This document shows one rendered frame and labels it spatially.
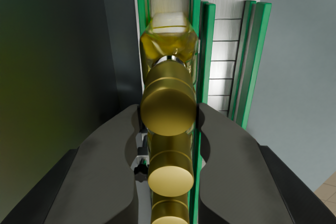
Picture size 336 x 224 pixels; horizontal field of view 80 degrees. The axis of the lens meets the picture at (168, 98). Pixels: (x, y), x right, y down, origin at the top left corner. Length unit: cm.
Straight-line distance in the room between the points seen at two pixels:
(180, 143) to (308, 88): 56
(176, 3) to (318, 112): 54
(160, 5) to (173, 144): 27
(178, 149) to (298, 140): 66
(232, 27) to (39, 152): 34
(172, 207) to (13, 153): 13
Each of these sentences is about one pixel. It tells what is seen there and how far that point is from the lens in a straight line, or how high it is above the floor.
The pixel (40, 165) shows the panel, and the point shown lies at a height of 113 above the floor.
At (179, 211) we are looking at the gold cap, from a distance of 20.
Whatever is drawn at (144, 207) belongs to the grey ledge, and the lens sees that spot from 70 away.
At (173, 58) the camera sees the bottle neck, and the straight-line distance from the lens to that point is 17.
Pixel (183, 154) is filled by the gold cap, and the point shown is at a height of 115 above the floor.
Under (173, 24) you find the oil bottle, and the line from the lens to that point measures 24.
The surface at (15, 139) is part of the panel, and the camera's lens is 20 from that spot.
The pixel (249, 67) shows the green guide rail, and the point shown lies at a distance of 35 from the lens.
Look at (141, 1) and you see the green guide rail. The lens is 30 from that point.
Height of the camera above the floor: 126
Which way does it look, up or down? 61 degrees down
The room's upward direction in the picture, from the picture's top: 179 degrees counter-clockwise
